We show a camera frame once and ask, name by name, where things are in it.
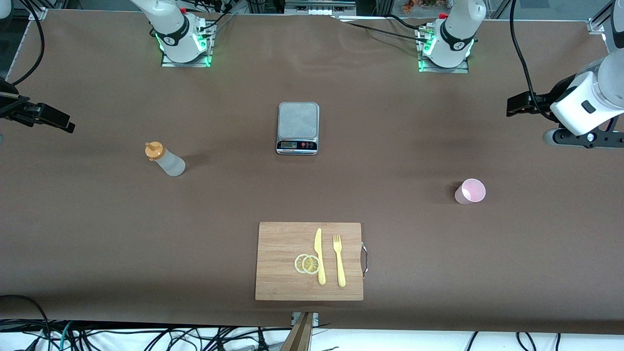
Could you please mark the aluminium frame profile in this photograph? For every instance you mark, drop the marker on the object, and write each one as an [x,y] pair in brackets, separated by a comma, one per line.
[36,9]
[602,19]

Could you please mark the translucent sauce bottle orange cap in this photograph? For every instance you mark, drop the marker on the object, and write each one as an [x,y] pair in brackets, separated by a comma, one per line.
[165,158]

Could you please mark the wooden beam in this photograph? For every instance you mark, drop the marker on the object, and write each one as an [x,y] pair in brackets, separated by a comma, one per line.
[298,334]

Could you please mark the bamboo cutting board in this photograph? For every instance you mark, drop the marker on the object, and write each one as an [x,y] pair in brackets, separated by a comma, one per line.
[282,263]

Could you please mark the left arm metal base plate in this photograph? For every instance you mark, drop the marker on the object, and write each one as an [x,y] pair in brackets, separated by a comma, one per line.
[458,69]

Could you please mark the pink plastic cup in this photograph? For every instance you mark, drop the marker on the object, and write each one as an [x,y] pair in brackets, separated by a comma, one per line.
[470,191]

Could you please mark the grey power strip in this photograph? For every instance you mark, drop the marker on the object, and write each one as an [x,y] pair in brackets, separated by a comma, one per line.
[319,10]

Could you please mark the lemon slice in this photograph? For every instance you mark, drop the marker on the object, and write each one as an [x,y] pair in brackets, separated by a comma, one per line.
[298,263]
[311,264]

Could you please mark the silver digital kitchen scale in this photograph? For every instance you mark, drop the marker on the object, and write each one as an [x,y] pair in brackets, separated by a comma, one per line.
[298,127]

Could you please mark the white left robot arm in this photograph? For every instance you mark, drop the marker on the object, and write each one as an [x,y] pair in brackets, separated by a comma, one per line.
[456,34]

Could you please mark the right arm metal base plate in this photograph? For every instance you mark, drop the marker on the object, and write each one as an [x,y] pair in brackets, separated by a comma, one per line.
[195,64]

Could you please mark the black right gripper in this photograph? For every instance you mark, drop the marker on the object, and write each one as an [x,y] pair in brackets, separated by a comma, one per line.
[13,108]

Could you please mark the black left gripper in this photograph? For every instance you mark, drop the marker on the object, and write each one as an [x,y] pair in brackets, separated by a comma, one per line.
[542,103]

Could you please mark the yellow plastic knife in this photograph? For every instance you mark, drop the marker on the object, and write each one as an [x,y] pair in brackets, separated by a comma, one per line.
[319,256]

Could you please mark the yellow plastic fork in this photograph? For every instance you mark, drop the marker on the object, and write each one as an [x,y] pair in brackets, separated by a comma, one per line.
[340,263]

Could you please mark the small metal bracket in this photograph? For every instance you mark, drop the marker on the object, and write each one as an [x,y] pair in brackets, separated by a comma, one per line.
[316,318]

